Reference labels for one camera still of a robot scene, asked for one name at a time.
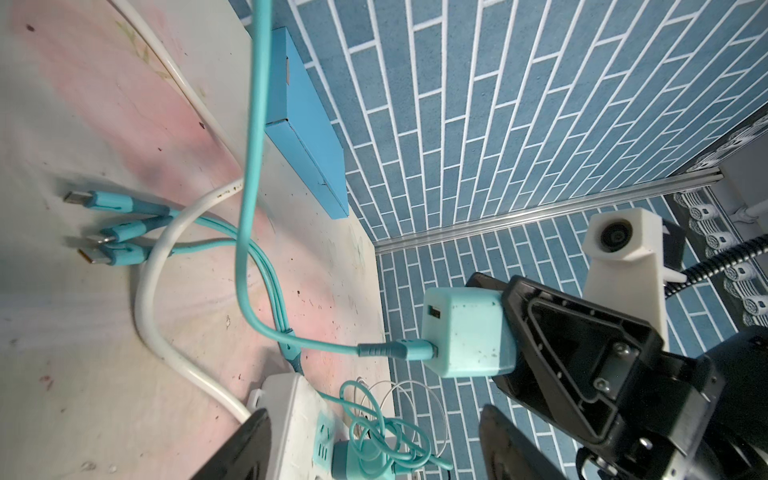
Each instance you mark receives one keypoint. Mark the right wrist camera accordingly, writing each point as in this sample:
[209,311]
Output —
[633,254]

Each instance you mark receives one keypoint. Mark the teal square charger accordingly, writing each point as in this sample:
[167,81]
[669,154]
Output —
[464,330]

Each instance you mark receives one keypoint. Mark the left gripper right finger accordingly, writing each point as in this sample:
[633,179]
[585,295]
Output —
[508,453]

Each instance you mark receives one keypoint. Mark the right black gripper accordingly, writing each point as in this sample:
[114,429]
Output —
[580,366]

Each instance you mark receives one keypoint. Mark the white multicolour power strip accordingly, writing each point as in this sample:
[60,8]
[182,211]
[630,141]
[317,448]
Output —
[309,438]

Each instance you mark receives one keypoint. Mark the teal plug adapter with prongs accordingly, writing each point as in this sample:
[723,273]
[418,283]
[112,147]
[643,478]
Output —
[367,455]

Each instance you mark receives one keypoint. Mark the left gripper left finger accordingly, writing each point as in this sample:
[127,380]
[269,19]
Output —
[245,455]

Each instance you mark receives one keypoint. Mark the light blue box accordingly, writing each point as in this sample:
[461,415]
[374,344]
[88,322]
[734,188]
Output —
[298,126]

